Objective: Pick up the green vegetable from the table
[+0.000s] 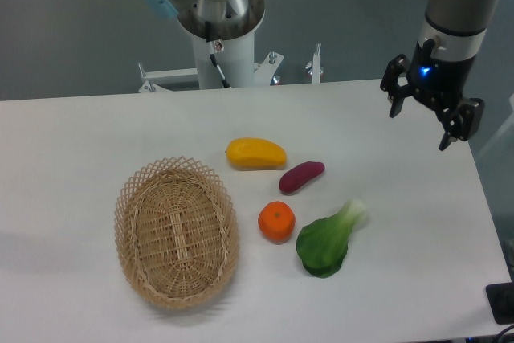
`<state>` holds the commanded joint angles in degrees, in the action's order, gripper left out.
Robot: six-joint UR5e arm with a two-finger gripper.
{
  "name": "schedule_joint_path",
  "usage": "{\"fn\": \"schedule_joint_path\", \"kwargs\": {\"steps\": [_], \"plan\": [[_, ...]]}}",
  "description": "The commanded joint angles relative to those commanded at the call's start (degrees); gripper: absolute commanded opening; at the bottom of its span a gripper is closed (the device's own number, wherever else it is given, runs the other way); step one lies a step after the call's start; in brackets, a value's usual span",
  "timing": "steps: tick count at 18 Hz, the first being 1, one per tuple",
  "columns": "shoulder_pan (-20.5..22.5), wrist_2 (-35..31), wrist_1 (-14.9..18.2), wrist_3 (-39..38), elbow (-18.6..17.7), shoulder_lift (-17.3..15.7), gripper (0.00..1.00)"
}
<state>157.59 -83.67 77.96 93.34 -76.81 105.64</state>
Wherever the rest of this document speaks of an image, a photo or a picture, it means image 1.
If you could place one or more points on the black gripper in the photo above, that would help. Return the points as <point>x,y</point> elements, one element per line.
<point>439,86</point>

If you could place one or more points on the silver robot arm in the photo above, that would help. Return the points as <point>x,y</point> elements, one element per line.
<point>222,32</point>

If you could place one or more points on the green bok choy vegetable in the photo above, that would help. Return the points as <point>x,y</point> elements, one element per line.
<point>323,244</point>

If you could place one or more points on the purple sweet potato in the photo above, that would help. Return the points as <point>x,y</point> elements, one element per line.
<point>300,175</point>

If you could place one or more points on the yellow mango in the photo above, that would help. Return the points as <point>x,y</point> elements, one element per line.
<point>255,153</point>

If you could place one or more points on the orange tangerine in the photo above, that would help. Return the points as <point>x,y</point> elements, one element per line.
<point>276,221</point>

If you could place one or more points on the black device at table edge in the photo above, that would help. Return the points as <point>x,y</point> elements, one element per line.
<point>500,298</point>

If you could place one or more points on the woven wicker basket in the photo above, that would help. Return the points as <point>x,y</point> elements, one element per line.
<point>176,233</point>

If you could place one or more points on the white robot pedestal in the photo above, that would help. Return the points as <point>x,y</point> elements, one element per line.
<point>219,63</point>

